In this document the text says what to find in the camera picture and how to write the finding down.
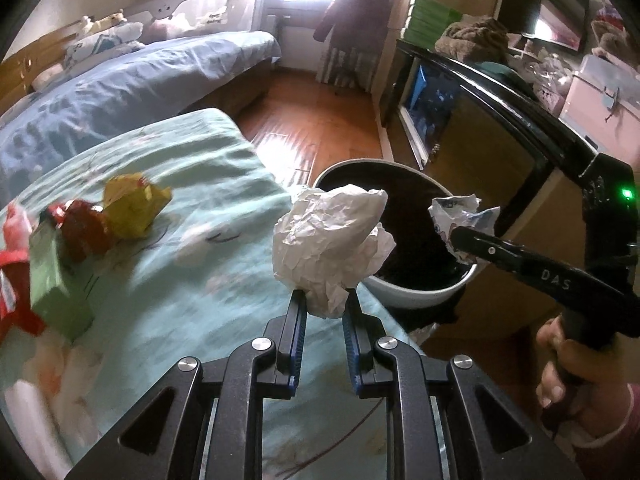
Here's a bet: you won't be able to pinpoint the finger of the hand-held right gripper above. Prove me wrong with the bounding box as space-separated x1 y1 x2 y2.
450 225 596 293

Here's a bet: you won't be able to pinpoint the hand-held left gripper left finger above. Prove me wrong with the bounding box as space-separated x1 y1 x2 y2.
65 290 307 480

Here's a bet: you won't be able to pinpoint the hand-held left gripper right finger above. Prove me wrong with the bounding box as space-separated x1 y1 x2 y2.
341 287 586 480

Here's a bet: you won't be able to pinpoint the white blue wrapper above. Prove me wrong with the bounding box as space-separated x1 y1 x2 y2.
428 194 502 266

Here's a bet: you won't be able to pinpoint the white bin with black bag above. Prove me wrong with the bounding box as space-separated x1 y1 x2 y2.
312 159 483 336

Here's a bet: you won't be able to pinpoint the white paper ball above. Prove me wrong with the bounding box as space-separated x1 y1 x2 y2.
272 184 397 321

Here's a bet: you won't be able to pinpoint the yellow crinkled wrapper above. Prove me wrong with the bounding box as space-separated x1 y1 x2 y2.
102 172 173 238

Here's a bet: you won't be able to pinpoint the red orange snack packet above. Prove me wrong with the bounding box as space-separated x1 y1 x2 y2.
42 199 113 263

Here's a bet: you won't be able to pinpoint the green cardboard box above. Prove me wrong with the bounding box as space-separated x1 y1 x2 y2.
27 220 96 343

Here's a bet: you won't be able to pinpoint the person's right forearm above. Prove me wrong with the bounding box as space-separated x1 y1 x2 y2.
570 380 640 480

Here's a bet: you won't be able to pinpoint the person's right hand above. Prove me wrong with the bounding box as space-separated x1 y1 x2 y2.
535 317 633 436

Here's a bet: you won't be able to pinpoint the black glass-door cabinet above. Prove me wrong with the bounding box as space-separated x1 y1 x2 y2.
377 37 601 241

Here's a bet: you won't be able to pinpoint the teal floral blanket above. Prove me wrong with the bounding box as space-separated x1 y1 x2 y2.
0 107 426 480

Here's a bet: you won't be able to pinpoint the pink storage box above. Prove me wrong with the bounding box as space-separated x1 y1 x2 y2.
560 55 640 146

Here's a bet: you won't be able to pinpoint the white perforated basket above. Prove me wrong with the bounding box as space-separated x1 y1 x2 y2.
535 85 568 117

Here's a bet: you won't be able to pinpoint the white plastic bags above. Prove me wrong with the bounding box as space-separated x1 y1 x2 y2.
525 55 576 101

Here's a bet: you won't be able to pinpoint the dark green cloth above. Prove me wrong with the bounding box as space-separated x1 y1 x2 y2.
480 60 521 82

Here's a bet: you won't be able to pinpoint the brown fuzzy blanket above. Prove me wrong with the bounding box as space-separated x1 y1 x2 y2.
435 15 511 61

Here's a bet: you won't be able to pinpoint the black flat monitor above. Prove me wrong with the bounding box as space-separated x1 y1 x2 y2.
500 0 591 53

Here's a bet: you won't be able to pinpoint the striped curtain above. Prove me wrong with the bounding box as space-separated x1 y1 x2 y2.
315 45 381 91

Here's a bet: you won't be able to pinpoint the stack of green boxes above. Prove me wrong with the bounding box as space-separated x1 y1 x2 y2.
402 0 468 43

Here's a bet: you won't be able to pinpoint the dark hanging coat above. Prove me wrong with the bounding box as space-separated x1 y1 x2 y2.
312 0 401 51

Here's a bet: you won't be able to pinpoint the white radiator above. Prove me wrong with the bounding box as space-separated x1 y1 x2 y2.
260 0 331 68

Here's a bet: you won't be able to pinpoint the bed with blue duvet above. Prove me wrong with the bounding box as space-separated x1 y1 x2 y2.
0 30 283 186

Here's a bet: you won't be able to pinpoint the pink plush toy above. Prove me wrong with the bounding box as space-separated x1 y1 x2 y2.
145 12 196 38

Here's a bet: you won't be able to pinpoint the white blue patterned pillow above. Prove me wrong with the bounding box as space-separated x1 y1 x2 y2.
62 22 146 68

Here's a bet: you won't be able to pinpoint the small white pillow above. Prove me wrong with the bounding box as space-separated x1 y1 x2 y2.
32 67 66 91

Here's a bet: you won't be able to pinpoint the yellow plush toy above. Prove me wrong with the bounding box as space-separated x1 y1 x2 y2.
80 10 128 36

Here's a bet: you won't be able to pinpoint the wooden headboard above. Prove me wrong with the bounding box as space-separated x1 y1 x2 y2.
0 20 96 106

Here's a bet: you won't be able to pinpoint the wooden bed frame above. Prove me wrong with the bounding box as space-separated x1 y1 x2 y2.
190 55 281 116

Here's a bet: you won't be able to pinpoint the grey bed guard rail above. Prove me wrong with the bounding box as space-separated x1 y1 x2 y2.
112 0 263 43

